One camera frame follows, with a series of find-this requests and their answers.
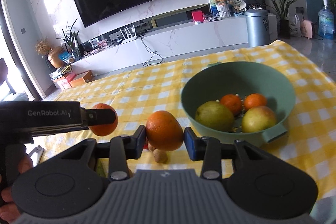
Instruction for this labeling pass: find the potted plant by bin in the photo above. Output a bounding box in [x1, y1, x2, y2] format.
[268, 0, 298, 39]

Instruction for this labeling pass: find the brown longan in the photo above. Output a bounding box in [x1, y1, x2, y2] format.
[153, 149, 168, 164]
[147, 144, 156, 153]

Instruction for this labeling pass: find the teddy bear toy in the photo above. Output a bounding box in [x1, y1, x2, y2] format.
[215, 0, 231, 19]

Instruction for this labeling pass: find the brown longan back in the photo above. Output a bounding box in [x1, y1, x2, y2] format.
[147, 144, 156, 153]

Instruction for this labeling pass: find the orange cardboard box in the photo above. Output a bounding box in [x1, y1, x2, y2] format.
[70, 71, 93, 88]

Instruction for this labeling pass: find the white plastic bag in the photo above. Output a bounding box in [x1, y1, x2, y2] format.
[288, 14, 302, 37]

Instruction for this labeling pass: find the white phone stand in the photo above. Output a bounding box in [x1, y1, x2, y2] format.
[28, 145, 45, 166]

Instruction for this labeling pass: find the white marble tv cabinet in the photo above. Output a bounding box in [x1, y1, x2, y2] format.
[71, 13, 279, 70]

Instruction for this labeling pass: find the pink small heater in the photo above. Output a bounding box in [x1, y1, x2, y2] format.
[300, 19, 314, 39]

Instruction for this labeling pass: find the red pink box stack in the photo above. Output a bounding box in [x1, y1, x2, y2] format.
[54, 72, 76, 90]

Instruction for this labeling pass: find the yellow red apple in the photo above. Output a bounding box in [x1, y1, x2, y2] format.
[241, 106, 277, 133]

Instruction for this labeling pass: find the yellow white checkered tablecloth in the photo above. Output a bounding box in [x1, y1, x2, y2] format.
[39, 39, 336, 200]

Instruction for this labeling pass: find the orange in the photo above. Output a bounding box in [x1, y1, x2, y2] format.
[89, 103, 118, 136]
[219, 94, 242, 116]
[243, 93, 267, 111]
[146, 110, 184, 151]

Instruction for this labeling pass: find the green pear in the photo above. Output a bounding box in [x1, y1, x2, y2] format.
[195, 101, 235, 132]

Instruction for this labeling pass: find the white wifi router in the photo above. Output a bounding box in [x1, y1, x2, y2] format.
[120, 25, 138, 43]

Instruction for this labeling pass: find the potted plant on cabinet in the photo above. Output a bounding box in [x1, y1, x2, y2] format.
[59, 19, 81, 61]

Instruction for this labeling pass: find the green colander bowl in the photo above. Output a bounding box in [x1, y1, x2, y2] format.
[181, 61, 295, 147]

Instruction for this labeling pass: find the person's left hand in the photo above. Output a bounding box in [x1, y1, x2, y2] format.
[0, 154, 34, 223]

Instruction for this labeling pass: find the blue water jug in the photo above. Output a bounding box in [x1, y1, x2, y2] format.
[318, 0, 335, 40]

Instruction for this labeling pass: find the grey metal trash bin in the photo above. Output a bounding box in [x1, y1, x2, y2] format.
[245, 9, 270, 47]

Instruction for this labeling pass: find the black power cable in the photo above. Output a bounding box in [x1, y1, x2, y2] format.
[140, 37, 164, 68]

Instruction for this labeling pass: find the green cucumber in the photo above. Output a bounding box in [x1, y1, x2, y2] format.
[96, 159, 109, 178]

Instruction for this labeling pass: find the golden round vase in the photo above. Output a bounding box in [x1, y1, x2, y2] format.
[48, 46, 65, 69]

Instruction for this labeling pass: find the red box on cabinet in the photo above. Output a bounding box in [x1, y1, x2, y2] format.
[191, 10, 204, 22]

